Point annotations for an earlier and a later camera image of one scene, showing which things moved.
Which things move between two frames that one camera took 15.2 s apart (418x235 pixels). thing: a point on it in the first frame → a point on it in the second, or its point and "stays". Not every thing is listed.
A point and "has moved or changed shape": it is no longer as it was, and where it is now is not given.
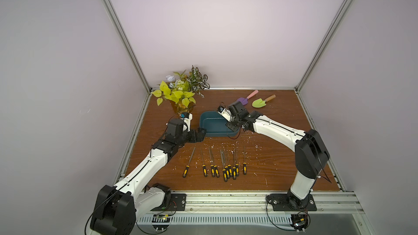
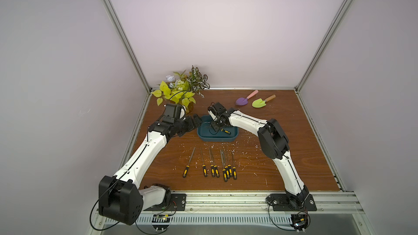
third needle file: (211, 165) stays
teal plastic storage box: (215, 123) has moved or changed shape
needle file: (234, 168) stays
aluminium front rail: (334, 208) stays
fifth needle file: (223, 170) stays
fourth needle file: (215, 166) stays
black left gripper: (199, 137) → (190, 125)
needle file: (237, 165) → (223, 130)
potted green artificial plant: (181, 90) stays
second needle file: (204, 166) stays
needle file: (229, 167) stays
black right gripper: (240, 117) → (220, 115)
